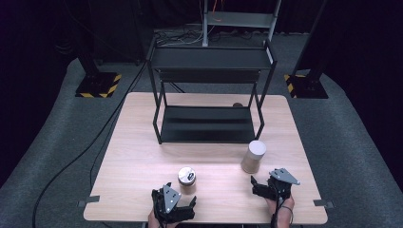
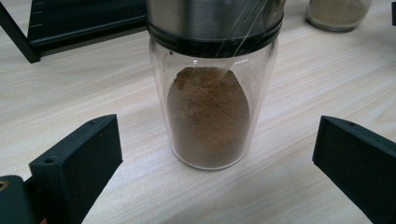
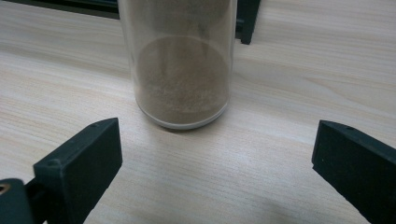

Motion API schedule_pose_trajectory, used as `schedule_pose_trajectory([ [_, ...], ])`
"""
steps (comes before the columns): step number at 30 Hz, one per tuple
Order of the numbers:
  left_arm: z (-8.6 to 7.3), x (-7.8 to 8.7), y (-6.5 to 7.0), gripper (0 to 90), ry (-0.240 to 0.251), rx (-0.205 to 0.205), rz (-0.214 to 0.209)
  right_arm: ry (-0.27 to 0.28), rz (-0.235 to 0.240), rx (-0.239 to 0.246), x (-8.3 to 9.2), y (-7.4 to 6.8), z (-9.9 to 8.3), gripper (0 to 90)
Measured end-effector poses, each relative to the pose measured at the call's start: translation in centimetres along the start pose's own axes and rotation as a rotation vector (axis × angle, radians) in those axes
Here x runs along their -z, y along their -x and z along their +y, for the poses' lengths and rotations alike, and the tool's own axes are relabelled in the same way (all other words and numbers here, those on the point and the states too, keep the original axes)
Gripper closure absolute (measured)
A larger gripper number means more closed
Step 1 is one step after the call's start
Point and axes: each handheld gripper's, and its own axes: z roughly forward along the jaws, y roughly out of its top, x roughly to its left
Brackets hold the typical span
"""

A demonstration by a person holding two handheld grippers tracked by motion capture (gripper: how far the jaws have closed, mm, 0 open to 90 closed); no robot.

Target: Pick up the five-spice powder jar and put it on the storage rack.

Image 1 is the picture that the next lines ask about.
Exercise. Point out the person's left hand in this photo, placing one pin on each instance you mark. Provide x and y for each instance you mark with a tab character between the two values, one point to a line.
153	221

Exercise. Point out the person's right hand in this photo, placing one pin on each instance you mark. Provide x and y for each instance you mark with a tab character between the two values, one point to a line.
285	207

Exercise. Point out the small jar with silver lid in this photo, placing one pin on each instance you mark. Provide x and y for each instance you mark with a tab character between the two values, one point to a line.
187	182

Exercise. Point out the small brown round object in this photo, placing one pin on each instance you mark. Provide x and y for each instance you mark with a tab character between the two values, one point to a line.
237	104

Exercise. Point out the black stand with striped base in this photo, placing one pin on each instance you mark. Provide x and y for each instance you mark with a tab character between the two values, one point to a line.
305	85
98	82

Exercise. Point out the grey table bracket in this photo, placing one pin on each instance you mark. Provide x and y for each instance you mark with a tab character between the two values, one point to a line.
89	200
323	203

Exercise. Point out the grey metal stand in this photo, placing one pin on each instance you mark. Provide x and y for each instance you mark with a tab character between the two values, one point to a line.
240	19

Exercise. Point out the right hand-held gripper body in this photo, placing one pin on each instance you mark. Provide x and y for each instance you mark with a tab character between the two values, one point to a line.
280	183

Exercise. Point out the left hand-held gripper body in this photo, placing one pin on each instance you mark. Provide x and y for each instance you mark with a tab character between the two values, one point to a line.
168	198

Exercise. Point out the black two-tier metal rack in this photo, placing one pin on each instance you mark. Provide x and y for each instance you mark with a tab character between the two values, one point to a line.
209	95

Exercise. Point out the tall canister with white lid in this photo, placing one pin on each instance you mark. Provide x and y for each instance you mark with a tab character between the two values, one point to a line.
253	156

